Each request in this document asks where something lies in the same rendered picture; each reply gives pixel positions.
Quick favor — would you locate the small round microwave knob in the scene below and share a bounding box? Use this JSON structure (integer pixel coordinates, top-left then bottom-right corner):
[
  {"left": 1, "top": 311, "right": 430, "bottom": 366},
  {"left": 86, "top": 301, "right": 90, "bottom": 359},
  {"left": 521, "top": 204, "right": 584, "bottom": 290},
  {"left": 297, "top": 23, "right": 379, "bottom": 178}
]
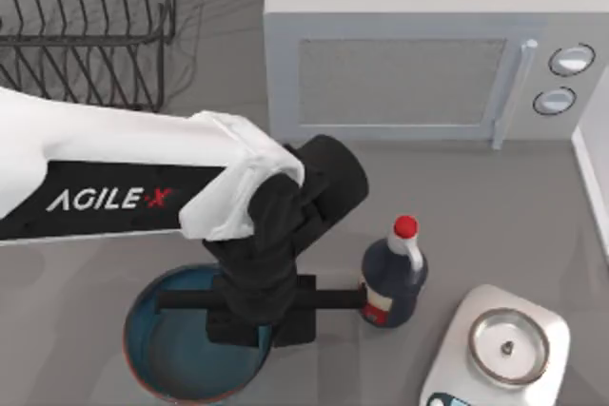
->
[{"left": 532, "top": 86, "right": 579, "bottom": 117}]

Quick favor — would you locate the silver kitchen scale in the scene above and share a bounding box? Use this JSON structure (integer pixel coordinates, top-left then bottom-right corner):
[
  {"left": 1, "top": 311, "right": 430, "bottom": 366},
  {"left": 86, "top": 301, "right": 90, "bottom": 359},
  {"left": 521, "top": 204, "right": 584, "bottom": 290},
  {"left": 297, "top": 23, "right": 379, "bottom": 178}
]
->
[{"left": 418, "top": 283, "right": 572, "bottom": 406}]

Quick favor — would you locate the black wire dish rack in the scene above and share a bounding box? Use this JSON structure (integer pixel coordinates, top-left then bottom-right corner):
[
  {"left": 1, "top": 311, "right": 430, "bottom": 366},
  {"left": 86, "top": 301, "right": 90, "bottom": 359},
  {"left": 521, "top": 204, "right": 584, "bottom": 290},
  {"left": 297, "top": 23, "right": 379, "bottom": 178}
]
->
[{"left": 0, "top": 0, "right": 182, "bottom": 113}]

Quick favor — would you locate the blue bowl with red rim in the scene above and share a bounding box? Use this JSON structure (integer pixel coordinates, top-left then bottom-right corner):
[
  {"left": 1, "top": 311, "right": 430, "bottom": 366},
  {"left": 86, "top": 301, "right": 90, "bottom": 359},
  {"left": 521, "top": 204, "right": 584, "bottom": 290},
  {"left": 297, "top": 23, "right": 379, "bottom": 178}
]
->
[{"left": 123, "top": 262, "right": 275, "bottom": 406}]

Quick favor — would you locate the large round microwave knob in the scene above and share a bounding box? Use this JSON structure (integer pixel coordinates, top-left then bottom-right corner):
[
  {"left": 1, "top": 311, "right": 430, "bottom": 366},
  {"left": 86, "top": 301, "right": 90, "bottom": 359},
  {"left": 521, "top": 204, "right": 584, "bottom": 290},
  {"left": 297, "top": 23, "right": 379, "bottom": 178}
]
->
[{"left": 547, "top": 43, "right": 598, "bottom": 77}]

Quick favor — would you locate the dark bottle with red cap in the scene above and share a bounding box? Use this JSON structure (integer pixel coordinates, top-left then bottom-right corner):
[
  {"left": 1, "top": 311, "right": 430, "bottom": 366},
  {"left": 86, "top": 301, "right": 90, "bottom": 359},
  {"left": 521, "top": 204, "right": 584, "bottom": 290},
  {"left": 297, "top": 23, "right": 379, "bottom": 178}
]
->
[{"left": 358, "top": 215, "right": 429, "bottom": 330}]

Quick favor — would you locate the microwave door with mesh window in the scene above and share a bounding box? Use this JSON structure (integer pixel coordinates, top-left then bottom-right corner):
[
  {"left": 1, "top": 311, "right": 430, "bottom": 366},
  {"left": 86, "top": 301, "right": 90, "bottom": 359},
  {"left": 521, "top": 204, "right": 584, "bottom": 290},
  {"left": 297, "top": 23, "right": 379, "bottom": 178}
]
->
[{"left": 264, "top": 13, "right": 544, "bottom": 144}]

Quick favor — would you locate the pale microwave door handle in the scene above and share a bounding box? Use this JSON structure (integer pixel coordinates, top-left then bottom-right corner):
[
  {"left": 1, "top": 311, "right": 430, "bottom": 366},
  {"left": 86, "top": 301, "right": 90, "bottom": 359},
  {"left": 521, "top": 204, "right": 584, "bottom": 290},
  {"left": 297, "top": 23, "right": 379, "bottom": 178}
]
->
[{"left": 491, "top": 38, "right": 540, "bottom": 151}]

